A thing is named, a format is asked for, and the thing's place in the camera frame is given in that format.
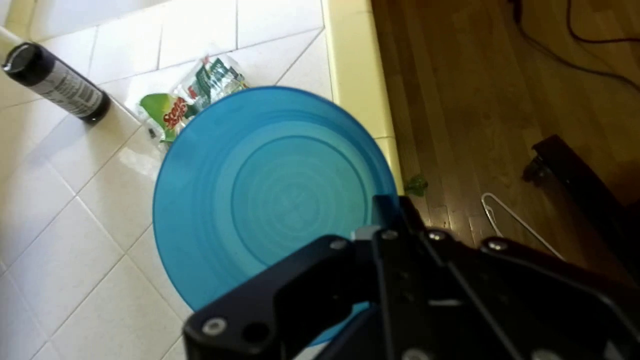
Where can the dark wooden furniture piece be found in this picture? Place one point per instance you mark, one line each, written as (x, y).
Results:
(580, 183)

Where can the blue plastic plate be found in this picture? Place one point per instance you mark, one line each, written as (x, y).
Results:
(267, 193)

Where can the small green scrap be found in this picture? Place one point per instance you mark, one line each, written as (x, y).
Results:
(417, 184)

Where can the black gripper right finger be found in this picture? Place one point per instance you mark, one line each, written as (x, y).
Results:
(466, 301)

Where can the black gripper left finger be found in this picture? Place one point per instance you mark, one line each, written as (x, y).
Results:
(267, 301)

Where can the soy sauce bottle red cap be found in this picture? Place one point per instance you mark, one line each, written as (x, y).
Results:
(60, 82)

